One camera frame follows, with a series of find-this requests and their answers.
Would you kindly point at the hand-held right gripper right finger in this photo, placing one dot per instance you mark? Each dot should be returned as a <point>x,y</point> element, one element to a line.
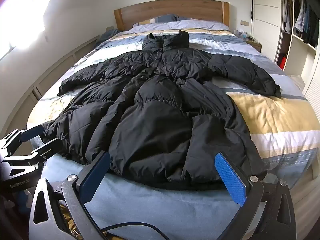
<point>231,180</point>

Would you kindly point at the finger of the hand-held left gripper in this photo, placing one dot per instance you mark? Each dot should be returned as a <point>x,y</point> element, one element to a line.
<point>31,133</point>
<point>48,148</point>

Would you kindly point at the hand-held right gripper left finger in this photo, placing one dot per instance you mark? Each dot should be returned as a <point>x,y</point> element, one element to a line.
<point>93,177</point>

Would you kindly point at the black puffer coat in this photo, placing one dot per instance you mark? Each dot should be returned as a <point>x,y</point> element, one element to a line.
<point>150,120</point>

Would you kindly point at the hanging clothes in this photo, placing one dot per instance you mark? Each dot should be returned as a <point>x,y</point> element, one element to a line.
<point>300,17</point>

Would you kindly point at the white low cabinet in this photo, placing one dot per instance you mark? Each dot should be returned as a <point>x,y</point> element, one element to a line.
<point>50,76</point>

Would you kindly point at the bed with striped duvet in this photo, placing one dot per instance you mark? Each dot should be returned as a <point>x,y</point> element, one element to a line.
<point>270,110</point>

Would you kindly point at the bright window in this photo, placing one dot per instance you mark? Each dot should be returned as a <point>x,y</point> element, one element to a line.
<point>22,12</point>

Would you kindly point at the dark blue folded cloth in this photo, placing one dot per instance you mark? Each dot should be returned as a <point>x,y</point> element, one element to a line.
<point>110,34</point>

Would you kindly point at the red item in wardrobe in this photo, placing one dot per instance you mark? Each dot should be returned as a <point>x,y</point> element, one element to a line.
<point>282,63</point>

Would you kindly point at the wooden nightstand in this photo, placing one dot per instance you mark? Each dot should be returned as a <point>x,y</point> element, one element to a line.
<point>253,44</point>

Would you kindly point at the blue striped pillow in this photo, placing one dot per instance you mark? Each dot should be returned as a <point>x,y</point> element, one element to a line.
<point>160,18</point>

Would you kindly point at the white wardrobe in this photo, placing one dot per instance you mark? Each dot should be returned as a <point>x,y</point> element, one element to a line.
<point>266,5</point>

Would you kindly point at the wooden headboard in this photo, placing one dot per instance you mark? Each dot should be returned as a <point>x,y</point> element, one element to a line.
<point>172,8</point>

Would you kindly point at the wall socket plate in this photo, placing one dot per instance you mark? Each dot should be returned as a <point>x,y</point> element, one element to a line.
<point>244,23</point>
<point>108,27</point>

